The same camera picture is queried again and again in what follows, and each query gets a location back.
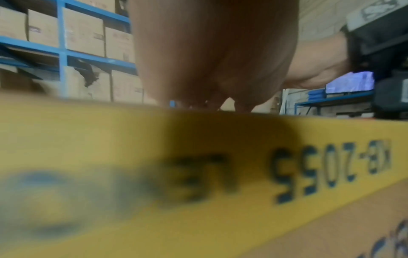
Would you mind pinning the person's left hand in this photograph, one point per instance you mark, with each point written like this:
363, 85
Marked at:
213, 50

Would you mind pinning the person's right hand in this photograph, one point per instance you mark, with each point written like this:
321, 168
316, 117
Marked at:
318, 63

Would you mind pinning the brown cardboard box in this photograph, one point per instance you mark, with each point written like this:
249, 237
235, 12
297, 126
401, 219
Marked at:
127, 141

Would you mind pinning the right marker wristband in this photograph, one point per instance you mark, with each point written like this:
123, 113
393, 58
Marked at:
376, 40

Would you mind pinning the rows of shelved storage boxes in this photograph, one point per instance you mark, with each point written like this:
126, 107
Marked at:
84, 32

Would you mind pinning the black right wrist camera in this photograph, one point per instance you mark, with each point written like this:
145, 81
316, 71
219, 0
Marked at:
392, 98

